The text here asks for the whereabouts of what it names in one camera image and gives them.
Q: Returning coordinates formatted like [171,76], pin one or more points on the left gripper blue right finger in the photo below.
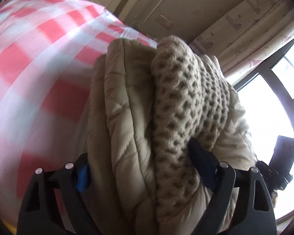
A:
[217,176]

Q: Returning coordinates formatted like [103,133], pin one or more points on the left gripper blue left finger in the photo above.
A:
[73,179]

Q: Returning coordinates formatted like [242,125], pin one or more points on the beige quilted knit-sleeve jacket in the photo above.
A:
[145,105]

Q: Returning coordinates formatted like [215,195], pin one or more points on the dark framed window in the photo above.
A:
[267,94]

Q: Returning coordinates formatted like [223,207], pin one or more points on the patterned window curtain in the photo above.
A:
[247,35]

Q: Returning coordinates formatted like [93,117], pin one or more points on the red white checkered bed cover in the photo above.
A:
[47,52]

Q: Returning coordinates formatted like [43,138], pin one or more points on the slim metal desk lamp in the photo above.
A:
[140,24]

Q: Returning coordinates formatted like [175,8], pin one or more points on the wall power socket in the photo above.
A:
[163,21]

